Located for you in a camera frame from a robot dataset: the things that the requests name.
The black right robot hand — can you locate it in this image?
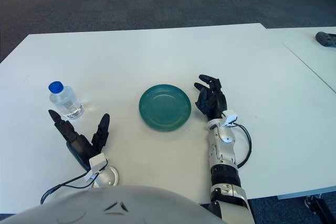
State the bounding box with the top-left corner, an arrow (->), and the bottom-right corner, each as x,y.
194,74 -> 228,121

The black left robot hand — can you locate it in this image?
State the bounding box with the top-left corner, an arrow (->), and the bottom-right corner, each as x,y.
47,109 -> 111,172

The clear bottle with blue cap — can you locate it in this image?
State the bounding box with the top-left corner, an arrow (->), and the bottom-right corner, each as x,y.
48,80 -> 85,121

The green round plate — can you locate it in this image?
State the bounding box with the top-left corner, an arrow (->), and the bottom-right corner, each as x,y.
138,83 -> 193,132

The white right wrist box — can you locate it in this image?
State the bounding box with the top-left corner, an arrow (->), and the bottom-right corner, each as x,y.
222,109 -> 239,128

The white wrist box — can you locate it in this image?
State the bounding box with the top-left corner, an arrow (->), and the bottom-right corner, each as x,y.
222,109 -> 239,128
85,153 -> 109,182

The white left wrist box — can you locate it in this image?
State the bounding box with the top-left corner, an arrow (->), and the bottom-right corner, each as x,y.
85,153 -> 109,182

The grey robot torso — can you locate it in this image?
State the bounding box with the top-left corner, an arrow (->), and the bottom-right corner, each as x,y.
0,185 -> 227,224

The dark grey controller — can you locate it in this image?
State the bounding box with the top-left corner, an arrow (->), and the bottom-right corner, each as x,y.
315,31 -> 336,48

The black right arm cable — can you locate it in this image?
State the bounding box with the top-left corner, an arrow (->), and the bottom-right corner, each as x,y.
230,122 -> 253,169

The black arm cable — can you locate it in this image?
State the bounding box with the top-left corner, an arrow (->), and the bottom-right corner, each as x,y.
230,122 -> 253,169
40,167 -> 106,206

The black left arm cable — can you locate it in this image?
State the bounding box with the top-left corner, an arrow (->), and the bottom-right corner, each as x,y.
40,167 -> 106,206

